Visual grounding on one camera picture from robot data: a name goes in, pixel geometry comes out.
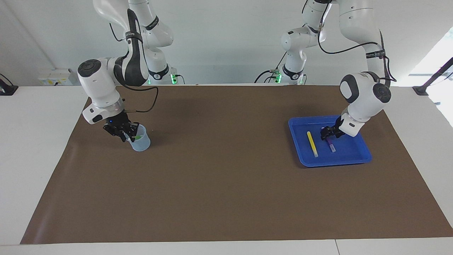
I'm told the yellow pen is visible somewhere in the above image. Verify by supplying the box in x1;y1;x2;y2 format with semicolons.
306;131;319;158

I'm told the blue plastic tray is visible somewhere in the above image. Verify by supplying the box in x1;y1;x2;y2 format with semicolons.
288;114;373;168

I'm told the translucent plastic cup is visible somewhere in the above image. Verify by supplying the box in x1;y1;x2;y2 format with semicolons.
125;124;151;152

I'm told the brown table mat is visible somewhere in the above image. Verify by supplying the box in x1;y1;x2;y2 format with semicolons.
20;85;453;245

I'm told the black table clamp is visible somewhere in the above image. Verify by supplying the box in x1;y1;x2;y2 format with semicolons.
0;74;18;96

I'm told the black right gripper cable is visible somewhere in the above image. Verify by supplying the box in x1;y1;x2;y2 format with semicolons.
108;21;159;114

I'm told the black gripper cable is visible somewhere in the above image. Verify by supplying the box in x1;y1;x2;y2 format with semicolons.
317;2;397;83
108;21;159;114

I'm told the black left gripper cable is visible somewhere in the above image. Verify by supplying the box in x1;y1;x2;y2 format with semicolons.
317;2;397;83

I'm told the white wall socket box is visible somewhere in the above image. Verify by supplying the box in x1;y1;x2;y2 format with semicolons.
38;69;73;86

